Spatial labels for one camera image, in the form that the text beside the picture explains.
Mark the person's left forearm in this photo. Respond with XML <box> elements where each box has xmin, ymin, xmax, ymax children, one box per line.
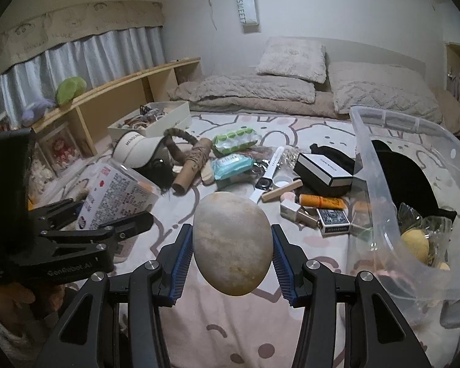
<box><xmin>0</xmin><ymin>307</ymin><xmax>54</xmax><ymax>368</ymax></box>

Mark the green blister packet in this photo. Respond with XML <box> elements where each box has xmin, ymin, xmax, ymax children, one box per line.
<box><xmin>212</xmin><ymin>127</ymin><xmax>262</xmax><ymax>153</ymax></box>

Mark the brown braided ring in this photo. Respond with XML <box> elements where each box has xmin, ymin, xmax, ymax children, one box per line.
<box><xmin>163</xmin><ymin>128</ymin><xmax>198</xmax><ymax>165</ymax></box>

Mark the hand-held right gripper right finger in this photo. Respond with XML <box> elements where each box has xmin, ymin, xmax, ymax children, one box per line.
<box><xmin>270</xmin><ymin>224</ymin><xmax>434</xmax><ymax>368</ymax></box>

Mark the white paper bag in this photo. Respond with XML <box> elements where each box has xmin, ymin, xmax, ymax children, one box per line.
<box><xmin>235</xmin><ymin>0</ymin><xmax>261</xmax><ymax>33</ymax></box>

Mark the yellow sponge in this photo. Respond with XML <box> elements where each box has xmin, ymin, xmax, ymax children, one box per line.
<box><xmin>397</xmin><ymin>203</ymin><xmax>455</xmax><ymax>271</ymax></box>

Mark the black wig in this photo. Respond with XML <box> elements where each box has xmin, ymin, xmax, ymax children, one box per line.
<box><xmin>138</xmin><ymin>149</ymin><xmax>185</xmax><ymax>196</ymax></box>

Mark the printed label can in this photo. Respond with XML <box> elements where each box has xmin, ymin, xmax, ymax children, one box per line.
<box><xmin>76</xmin><ymin>161</ymin><xmax>159</xmax><ymax>231</ymax></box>

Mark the green plush toy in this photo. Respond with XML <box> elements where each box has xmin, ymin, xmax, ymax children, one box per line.
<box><xmin>56</xmin><ymin>77</ymin><xmax>88</xmax><ymax>107</ymax></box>

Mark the small fluffy pillow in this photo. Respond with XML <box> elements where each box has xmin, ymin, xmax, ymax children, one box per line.
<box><xmin>255</xmin><ymin>36</ymin><xmax>327</xmax><ymax>84</ymax></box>

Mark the white smartwatch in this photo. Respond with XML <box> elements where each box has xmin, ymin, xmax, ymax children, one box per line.
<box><xmin>248</xmin><ymin>146</ymin><xmax>285</xmax><ymax>204</ymax></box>

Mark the large knitted pillow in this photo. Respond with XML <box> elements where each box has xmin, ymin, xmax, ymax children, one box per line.
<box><xmin>328</xmin><ymin>61</ymin><xmax>443</xmax><ymax>123</ymax></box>

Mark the grey folded quilt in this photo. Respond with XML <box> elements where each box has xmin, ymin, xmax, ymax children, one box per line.
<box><xmin>168</xmin><ymin>74</ymin><xmax>317</xmax><ymax>105</ymax></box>

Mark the beige curtain valance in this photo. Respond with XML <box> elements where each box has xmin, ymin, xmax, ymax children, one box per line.
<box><xmin>0</xmin><ymin>1</ymin><xmax>165</xmax><ymax>87</ymax></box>

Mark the black and white box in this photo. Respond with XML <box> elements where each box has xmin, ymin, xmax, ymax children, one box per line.
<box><xmin>293</xmin><ymin>152</ymin><xmax>355</xmax><ymax>197</ymax></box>

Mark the wooden shelf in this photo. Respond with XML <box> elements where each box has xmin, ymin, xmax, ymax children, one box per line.
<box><xmin>0</xmin><ymin>57</ymin><xmax>202</xmax><ymax>185</ymax></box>

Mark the blue card deck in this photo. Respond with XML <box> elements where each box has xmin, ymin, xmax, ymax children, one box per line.
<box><xmin>316</xmin><ymin>208</ymin><xmax>351</xmax><ymax>235</ymax></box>

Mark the rope-wrapped cardboard tube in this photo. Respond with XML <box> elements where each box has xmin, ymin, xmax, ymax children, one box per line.
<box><xmin>171</xmin><ymin>138</ymin><xmax>214</xmax><ymax>193</ymax></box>

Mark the beige quilt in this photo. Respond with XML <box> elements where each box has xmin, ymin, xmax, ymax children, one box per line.
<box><xmin>169</xmin><ymin>82</ymin><xmax>460</xmax><ymax>139</ymax></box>

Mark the smooth beige stone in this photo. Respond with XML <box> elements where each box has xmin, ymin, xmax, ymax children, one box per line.
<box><xmin>193</xmin><ymin>191</ymin><xmax>274</xmax><ymax>297</ymax></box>

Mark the white cardboard box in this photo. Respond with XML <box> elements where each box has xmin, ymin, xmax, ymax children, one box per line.
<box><xmin>107</xmin><ymin>101</ymin><xmax>192</xmax><ymax>139</ymax></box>

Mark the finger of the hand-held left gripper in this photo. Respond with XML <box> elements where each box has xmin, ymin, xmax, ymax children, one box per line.
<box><xmin>96</xmin><ymin>211</ymin><xmax>155</xmax><ymax>255</ymax></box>
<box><xmin>29</xmin><ymin>198</ymin><xmax>86</xmax><ymax>231</ymax></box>

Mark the wooden block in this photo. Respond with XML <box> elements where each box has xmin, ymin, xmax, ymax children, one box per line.
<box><xmin>261</xmin><ymin>179</ymin><xmax>303</xmax><ymax>203</ymax></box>

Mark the small perfume bottle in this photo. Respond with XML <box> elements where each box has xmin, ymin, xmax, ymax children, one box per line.
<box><xmin>280</xmin><ymin>199</ymin><xmax>319</xmax><ymax>228</ymax></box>

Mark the blue wet wipes packet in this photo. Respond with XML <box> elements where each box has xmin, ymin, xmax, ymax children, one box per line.
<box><xmin>211</xmin><ymin>153</ymin><xmax>255</xmax><ymax>181</ymax></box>

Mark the pile of hair accessories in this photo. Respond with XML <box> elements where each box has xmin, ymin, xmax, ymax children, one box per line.
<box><xmin>119</xmin><ymin>104</ymin><xmax>173</xmax><ymax>129</ymax></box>

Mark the black cloth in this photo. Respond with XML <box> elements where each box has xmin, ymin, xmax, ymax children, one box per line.
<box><xmin>370</xmin><ymin>140</ymin><xmax>458</xmax><ymax>234</ymax></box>

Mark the white visor cap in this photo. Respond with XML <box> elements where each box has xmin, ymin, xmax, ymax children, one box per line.
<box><xmin>112</xmin><ymin>130</ymin><xmax>168</xmax><ymax>168</ymax></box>

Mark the orange tube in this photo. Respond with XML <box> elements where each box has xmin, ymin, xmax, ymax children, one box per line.
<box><xmin>299</xmin><ymin>194</ymin><xmax>347</xmax><ymax>209</ymax></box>

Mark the grey curtain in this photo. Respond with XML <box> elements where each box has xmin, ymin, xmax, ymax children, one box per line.
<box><xmin>0</xmin><ymin>26</ymin><xmax>166</xmax><ymax>123</ymax></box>

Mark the person's left hand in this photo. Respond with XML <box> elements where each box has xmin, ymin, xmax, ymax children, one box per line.
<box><xmin>0</xmin><ymin>282</ymin><xmax>67</xmax><ymax>319</ymax></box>

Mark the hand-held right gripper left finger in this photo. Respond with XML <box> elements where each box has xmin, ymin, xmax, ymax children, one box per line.
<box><xmin>34</xmin><ymin>223</ymin><xmax>194</xmax><ymax>368</ymax></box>

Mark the purple plush toy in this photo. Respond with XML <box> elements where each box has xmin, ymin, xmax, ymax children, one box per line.
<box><xmin>21</xmin><ymin>98</ymin><xmax>57</xmax><ymax>127</ymax></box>

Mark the white wall cable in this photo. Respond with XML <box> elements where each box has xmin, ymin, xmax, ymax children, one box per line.
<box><xmin>204</xmin><ymin>0</ymin><xmax>218</xmax><ymax>31</ymax></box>

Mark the clear plastic storage box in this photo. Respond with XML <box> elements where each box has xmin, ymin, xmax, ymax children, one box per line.
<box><xmin>347</xmin><ymin>105</ymin><xmax>460</xmax><ymax>301</ymax></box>

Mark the framed doll picture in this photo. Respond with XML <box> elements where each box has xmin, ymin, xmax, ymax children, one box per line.
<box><xmin>38</xmin><ymin>123</ymin><xmax>79</xmax><ymax>175</ymax></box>

